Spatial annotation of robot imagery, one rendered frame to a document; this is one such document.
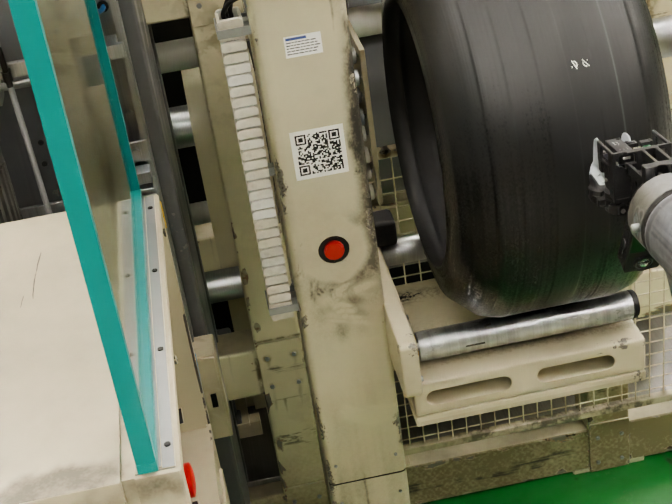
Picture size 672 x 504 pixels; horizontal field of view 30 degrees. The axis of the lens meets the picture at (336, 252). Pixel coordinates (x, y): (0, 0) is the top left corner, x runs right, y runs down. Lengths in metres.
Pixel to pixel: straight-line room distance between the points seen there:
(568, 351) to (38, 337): 0.85
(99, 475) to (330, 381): 0.83
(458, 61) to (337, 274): 0.41
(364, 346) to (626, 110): 0.57
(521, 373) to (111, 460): 0.86
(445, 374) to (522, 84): 0.49
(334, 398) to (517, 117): 0.60
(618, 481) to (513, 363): 1.13
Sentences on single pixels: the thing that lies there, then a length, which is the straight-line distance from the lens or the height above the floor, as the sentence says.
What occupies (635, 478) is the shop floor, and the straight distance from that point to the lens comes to 2.99.
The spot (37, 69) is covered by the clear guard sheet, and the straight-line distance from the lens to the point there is 0.96.
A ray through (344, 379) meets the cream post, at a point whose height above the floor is 0.83.
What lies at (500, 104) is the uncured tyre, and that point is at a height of 1.32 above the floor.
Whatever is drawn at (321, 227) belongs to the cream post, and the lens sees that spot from 1.80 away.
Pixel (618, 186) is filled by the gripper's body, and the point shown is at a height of 1.28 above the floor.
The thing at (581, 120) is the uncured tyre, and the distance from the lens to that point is 1.61.
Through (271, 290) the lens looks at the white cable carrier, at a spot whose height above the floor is 1.01.
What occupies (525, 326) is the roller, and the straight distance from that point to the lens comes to 1.88.
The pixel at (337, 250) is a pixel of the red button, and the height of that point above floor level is 1.06.
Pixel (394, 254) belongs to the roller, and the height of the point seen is 0.91.
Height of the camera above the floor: 1.99
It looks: 31 degrees down
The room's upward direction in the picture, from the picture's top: 9 degrees counter-clockwise
